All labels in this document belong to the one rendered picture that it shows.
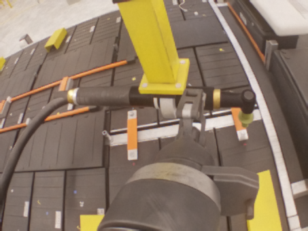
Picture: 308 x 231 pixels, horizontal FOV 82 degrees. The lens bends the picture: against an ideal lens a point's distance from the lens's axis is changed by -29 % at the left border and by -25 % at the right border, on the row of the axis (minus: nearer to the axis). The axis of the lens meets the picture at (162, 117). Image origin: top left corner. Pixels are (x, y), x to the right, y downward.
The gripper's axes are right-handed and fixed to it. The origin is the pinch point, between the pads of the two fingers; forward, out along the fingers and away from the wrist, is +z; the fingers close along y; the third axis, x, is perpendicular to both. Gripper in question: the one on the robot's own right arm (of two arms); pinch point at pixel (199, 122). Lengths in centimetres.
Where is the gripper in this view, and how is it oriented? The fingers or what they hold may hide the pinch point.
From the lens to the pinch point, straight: 37.8
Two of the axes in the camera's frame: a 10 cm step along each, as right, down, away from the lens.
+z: 2.8, -4.6, 8.5
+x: 9.6, 0.5, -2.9
